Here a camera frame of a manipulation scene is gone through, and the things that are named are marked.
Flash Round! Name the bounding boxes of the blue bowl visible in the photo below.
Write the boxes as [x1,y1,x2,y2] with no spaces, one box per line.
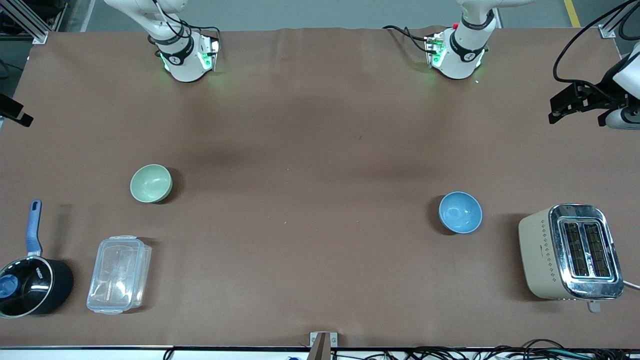
[438,191,484,235]

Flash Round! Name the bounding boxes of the green bowl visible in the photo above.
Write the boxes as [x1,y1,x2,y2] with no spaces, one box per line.
[129,164,174,204]

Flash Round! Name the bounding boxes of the beige chrome toaster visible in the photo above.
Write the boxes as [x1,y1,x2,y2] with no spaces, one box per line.
[518,203,626,315]

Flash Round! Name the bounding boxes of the glass lid blue knob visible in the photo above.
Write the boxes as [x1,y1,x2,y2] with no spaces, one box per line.
[0,257,54,317]

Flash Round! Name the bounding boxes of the clear plastic food container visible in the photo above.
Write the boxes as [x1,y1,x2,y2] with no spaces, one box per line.
[86,234,153,316]

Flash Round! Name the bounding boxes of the brown table cover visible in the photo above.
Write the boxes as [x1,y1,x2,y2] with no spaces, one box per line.
[0,26,640,350]

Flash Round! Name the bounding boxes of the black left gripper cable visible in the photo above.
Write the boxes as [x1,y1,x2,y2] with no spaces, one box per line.
[552,0,640,90]

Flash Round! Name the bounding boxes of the aluminium frame profile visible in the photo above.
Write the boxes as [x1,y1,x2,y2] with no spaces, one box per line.
[598,0,632,40]
[0,0,50,45]

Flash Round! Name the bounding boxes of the black left base cable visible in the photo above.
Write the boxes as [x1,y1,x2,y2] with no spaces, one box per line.
[382,24,432,54]

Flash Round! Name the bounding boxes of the black pot blue handle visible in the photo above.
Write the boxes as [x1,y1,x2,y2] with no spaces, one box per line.
[0,199,75,320]

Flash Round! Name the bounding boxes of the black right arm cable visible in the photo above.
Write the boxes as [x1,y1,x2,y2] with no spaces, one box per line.
[151,0,221,45]

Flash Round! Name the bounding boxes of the black cable bundle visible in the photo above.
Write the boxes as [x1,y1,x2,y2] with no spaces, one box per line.
[330,339,640,360]

